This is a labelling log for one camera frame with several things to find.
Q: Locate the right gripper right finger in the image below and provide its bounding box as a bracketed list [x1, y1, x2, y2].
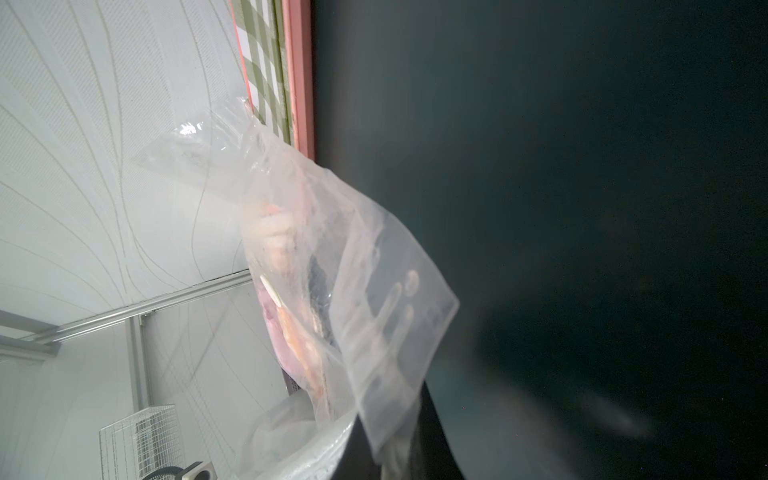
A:
[407, 383, 465, 480]

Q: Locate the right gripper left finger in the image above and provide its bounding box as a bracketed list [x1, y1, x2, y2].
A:
[330, 416, 381, 480]

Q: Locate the orange lettered towel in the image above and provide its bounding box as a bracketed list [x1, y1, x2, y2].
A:
[257, 275, 332, 422]

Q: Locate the clear plastic vacuum bag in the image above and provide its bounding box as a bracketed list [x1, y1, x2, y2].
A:
[136, 100, 459, 479]

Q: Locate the pink towel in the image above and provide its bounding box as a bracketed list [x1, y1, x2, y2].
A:
[254, 205, 306, 391]

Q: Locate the green table mat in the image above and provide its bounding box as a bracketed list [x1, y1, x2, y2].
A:
[311, 1, 767, 479]

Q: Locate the green checkered cloth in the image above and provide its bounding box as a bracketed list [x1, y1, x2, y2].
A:
[230, 0, 294, 145]

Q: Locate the white wire basket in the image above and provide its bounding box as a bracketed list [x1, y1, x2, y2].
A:
[99, 405, 184, 479]

